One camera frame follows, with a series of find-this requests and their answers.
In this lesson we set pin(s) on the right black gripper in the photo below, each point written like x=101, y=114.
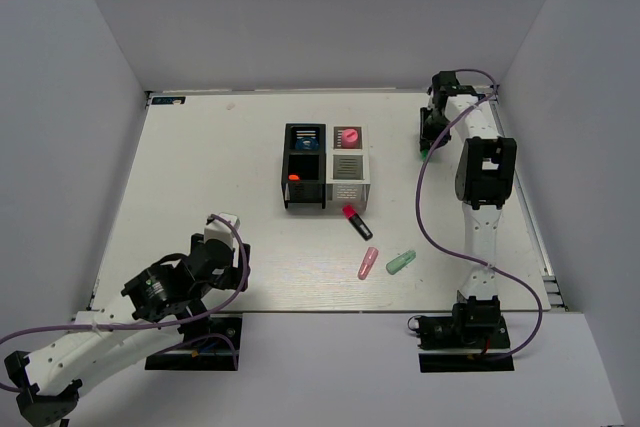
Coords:
x=426, y=135

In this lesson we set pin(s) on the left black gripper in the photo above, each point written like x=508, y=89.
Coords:
x=232, y=272

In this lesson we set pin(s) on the pink cap glitter bottle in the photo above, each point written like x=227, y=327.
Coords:
x=347, y=138

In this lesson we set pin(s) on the blue ink jar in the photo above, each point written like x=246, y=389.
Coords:
x=306, y=144

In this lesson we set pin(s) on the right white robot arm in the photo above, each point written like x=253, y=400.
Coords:
x=483, y=183

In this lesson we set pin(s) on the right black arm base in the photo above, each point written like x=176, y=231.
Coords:
x=442, y=350

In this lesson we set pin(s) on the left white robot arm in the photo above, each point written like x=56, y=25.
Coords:
x=159, y=310

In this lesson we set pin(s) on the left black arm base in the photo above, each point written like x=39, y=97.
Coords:
x=218, y=352

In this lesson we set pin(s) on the white slotted organizer box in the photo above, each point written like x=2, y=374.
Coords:
x=348, y=179

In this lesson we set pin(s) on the red cap black highlighter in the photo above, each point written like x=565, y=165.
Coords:
x=356, y=222

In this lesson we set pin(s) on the black slotted organizer box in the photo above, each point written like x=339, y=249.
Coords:
x=309, y=165

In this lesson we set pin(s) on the pink correction tape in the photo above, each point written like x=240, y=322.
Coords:
x=367, y=263

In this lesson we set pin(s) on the green correction tape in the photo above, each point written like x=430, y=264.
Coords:
x=400, y=262

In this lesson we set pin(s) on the left blue corner label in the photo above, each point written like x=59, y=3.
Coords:
x=168, y=100

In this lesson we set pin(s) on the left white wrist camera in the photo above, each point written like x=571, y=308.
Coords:
x=216, y=228

